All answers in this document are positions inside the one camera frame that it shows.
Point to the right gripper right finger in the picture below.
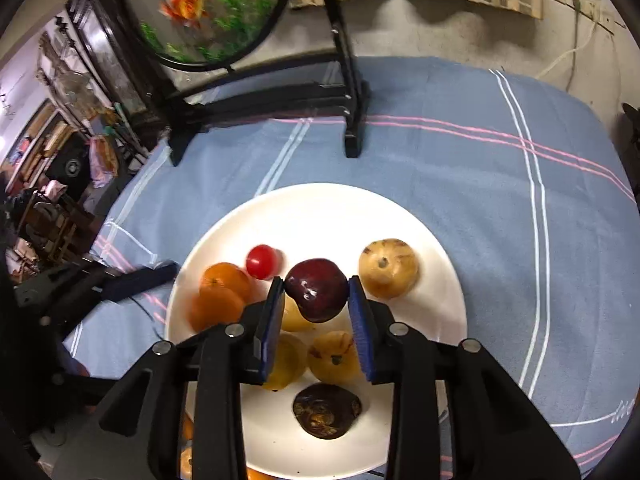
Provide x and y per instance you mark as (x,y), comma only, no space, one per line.
(496,432)

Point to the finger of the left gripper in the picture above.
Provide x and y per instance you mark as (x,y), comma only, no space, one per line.
(135,279)

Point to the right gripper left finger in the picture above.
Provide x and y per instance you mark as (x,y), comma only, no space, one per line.
(136,429)

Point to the large orange mandarin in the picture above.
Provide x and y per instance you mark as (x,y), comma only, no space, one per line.
(228,275)

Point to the small red cherry tomato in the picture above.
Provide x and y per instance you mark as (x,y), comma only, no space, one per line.
(262,262)

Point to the dark brown mangosteen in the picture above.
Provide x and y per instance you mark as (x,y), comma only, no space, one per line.
(326,411)

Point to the dark purple plum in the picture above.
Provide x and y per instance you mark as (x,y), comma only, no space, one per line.
(319,288)

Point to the large tan spotted fruit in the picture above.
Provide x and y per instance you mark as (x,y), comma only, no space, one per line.
(388,268)

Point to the tan round fruit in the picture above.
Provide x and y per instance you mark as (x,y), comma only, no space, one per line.
(292,320)

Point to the tan spotted passion fruit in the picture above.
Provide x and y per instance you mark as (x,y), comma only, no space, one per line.
(332,358)

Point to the blue plaid tablecloth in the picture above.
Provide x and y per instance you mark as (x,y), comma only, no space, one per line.
(517,180)

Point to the dark wooden cabinet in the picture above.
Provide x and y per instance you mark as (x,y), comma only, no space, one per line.
(127,75)

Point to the black framed round goldfish screen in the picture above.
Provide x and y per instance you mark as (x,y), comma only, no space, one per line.
(214,36)

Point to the wall power strip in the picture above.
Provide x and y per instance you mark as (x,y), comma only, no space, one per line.
(597,12)

